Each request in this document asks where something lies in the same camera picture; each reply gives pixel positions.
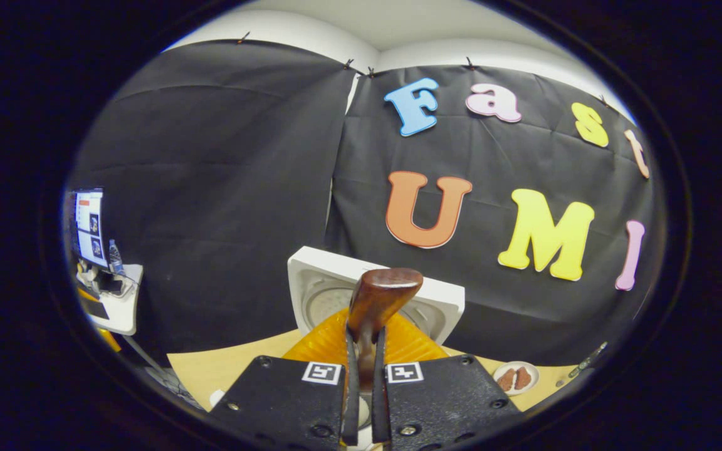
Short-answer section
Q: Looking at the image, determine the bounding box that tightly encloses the brown wooden spoon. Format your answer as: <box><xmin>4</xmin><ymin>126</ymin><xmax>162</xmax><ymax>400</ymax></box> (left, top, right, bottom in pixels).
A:
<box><xmin>347</xmin><ymin>267</ymin><xmax>425</xmax><ymax>393</ymax></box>

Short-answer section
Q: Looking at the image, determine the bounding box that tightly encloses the white rice cooker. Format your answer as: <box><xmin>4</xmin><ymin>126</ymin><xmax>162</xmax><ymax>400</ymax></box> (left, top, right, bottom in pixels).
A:
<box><xmin>287</xmin><ymin>246</ymin><xmax>466</xmax><ymax>347</ymax></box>

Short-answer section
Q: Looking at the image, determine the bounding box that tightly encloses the white round plate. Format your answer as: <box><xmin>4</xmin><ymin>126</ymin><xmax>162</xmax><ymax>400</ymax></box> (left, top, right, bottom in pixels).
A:
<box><xmin>493</xmin><ymin>361</ymin><xmax>540</xmax><ymax>396</ymax></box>

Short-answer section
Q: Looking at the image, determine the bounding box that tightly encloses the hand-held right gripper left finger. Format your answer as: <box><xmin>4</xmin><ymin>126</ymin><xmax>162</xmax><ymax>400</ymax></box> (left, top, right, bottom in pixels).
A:
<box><xmin>207</xmin><ymin>307</ymin><xmax>362</xmax><ymax>451</ymax></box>

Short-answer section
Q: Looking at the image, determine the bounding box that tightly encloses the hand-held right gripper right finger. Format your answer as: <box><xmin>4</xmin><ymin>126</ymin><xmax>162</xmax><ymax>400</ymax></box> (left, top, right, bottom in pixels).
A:
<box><xmin>370</xmin><ymin>312</ymin><xmax>525</xmax><ymax>451</ymax></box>

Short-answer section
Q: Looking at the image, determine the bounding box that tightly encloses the white side table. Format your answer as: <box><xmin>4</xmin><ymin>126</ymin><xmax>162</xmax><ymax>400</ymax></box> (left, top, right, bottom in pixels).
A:
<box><xmin>79</xmin><ymin>263</ymin><xmax>145</xmax><ymax>336</ymax></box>

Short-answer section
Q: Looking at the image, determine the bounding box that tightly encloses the black backdrop cloth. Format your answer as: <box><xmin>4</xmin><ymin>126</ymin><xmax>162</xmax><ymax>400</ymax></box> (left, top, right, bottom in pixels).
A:
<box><xmin>66</xmin><ymin>39</ymin><xmax>657</xmax><ymax>368</ymax></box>

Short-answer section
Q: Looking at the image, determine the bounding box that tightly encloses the computer monitor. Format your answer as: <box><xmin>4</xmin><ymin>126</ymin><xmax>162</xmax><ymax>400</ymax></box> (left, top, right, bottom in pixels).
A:
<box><xmin>72</xmin><ymin>187</ymin><xmax>110</xmax><ymax>271</ymax></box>

